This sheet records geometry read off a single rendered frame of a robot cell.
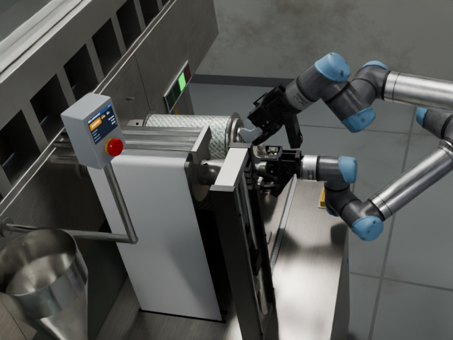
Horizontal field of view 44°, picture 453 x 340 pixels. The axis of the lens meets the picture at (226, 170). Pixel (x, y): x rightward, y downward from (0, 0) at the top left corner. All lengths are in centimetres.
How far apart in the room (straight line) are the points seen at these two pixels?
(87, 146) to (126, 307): 83
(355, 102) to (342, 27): 258
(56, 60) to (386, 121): 276
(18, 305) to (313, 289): 90
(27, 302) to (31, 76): 56
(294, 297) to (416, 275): 133
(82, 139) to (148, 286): 71
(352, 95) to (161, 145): 46
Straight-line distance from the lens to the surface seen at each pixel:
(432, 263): 289
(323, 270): 163
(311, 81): 134
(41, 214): 133
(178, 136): 123
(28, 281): 104
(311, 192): 188
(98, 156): 91
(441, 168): 163
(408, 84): 142
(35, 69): 130
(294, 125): 143
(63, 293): 91
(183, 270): 143
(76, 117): 88
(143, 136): 126
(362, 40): 393
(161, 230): 134
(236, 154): 117
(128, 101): 166
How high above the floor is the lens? 213
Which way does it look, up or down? 38 degrees down
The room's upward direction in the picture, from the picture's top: 11 degrees counter-clockwise
